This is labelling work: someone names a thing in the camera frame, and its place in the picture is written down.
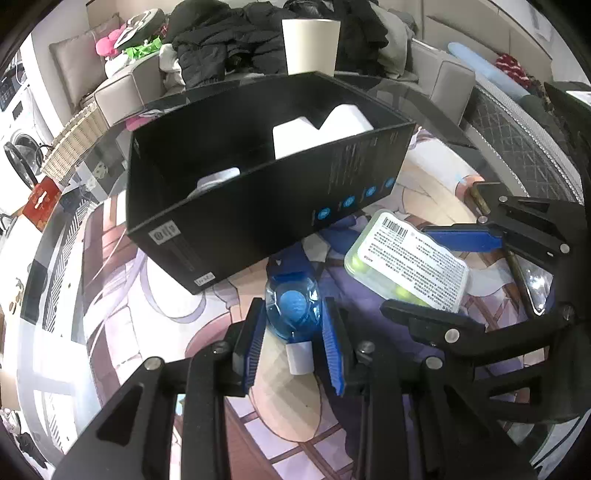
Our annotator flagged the grey woven chair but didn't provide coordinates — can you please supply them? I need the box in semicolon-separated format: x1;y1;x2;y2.
466;83;583;205

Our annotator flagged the green plastic bag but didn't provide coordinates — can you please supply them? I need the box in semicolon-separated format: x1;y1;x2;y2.
124;37;163;62

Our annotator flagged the beige slatted basket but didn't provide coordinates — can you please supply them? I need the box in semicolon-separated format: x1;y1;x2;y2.
41;102;110;184

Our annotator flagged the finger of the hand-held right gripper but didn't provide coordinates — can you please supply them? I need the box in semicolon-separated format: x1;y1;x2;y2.
381;299;578;422
422;184;572;257

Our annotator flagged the black padded jacket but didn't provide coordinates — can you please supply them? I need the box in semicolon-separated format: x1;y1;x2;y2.
168;0;286;89

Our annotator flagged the grey cushion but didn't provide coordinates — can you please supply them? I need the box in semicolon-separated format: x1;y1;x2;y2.
48;14;123;112

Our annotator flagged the blue liquid bottle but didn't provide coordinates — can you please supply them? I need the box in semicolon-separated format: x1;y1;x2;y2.
264;272;322;376

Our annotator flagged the white rectangular box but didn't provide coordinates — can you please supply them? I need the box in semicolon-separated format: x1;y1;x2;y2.
272;117;325;160

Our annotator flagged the red knitted cloth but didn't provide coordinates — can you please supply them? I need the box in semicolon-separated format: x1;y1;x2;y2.
496;53;537;89

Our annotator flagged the black cardboard box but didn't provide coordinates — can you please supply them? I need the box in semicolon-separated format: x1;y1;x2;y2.
126;70;416;296

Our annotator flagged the grey sofa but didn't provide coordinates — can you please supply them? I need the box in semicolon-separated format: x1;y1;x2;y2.
92;39;477;131

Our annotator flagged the light blue roll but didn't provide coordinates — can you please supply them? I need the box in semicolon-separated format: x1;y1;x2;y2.
447;41;532;100

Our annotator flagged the grey clothing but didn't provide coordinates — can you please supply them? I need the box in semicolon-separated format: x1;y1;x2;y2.
369;4;417;80

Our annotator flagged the pink plush toy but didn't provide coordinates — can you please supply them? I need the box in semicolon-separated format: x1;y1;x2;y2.
95;25;128;59

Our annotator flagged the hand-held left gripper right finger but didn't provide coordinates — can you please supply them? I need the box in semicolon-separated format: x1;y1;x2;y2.
322;298;539;480

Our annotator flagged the red paper box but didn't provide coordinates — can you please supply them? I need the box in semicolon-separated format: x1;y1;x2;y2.
22;179;64;232

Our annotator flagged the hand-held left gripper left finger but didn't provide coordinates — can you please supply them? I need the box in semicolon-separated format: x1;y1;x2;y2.
53;298;269;480

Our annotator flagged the clear case with white label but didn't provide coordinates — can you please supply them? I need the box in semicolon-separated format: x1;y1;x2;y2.
344;209;470;315

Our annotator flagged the thick white box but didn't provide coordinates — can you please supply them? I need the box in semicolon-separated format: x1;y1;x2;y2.
322;105;374;140

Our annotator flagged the black clothing pile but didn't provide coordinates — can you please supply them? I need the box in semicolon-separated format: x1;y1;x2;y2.
283;0;391;75

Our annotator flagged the beige paper cup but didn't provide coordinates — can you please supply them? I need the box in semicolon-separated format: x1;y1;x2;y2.
281;18;341;77

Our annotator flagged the white washing machine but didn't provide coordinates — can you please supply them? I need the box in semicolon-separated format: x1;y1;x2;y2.
0;69;52;186

